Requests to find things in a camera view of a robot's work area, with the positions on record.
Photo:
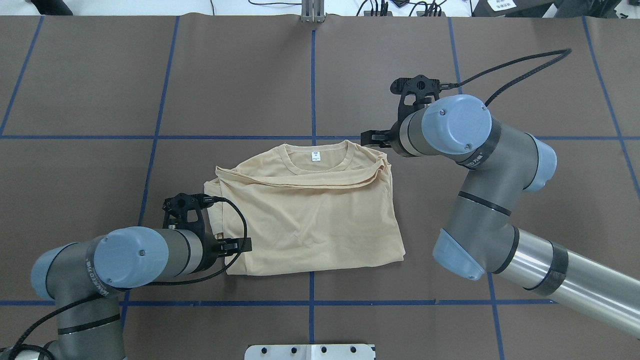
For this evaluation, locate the beige long-sleeve graphic shirt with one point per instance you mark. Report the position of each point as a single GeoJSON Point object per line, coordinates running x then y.
{"type": "Point", "coordinates": [308, 209]}

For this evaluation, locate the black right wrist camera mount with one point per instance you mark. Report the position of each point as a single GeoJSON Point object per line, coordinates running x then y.
{"type": "Point", "coordinates": [415, 94]}

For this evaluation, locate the aluminium frame post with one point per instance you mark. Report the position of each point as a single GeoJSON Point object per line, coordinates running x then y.
{"type": "Point", "coordinates": [313, 11]}

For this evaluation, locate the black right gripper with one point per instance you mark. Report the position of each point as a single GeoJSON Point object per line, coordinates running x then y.
{"type": "Point", "coordinates": [394, 138]}

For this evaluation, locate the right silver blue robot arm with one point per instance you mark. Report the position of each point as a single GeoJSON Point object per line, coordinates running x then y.
{"type": "Point", "coordinates": [502, 164]}

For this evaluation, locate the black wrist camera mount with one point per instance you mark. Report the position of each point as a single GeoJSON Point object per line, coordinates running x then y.
{"type": "Point", "coordinates": [184, 212]}
{"type": "Point", "coordinates": [415, 94]}

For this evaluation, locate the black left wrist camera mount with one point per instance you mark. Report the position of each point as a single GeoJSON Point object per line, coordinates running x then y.
{"type": "Point", "coordinates": [184, 212]}

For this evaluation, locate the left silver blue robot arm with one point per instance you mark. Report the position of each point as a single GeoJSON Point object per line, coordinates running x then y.
{"type": "Point", "coordinates": [85, 281]}

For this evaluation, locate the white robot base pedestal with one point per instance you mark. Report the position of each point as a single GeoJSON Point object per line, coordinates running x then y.
{"type": "Point", "coordinates": [336, 351]}

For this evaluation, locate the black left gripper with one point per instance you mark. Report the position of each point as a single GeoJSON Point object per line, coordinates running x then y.
{"type": "Point", "coordinates": [211, 248]}

